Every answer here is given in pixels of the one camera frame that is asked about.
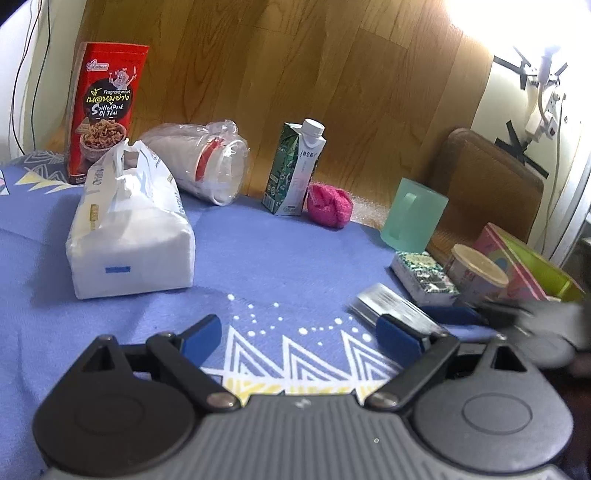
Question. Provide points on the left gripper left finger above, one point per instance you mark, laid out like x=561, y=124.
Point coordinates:
x=177, y=361

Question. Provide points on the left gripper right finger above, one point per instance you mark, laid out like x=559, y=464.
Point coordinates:
x=424, y=359

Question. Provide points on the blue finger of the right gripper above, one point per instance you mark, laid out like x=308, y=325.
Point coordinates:
x=450, y=315

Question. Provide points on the green Virjoy tissue pack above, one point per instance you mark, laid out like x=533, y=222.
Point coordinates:
x=424, y=278

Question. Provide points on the silver foil packet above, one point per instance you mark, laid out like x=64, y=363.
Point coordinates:
x=380, y=302

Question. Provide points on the pink fluffy cloth ball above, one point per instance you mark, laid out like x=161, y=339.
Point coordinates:
x=329, y=206

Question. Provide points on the round snack tub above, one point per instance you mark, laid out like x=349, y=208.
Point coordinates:
x=475, y=276

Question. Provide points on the pink macaron biscuit tin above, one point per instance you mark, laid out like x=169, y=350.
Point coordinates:
x=531, y=277

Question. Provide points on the blue patterned tablecloth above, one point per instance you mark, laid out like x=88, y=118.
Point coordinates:
x=280, y=285

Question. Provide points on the mint green plastic mug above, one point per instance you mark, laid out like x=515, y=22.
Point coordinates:
x=413, y=217

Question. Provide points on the large white tissue bag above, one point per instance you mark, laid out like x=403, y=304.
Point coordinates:
x=130, y=234

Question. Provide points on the brown chair backrest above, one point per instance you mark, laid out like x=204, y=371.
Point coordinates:
x=484, y=184

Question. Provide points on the stack of plastic cups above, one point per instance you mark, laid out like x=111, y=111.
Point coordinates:
x=208, y=161

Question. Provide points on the white power strip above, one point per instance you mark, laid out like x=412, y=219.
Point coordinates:
x=535, y=129

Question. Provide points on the green white drink carton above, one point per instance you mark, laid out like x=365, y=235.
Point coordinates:
x=294, y=163

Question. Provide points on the wooden panel board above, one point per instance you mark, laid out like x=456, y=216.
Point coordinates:
x=388, y=79

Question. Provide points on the white usb lamp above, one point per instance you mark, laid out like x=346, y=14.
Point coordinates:
x=539, y=78

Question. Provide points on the red snack box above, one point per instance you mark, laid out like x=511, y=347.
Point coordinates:
x=103, y=86

